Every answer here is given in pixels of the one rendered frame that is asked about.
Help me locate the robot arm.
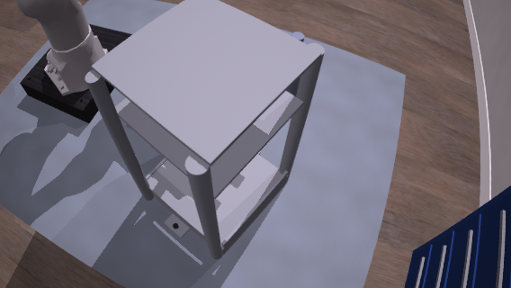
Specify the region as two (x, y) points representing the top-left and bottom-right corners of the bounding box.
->
(16, 0), (108, 96)

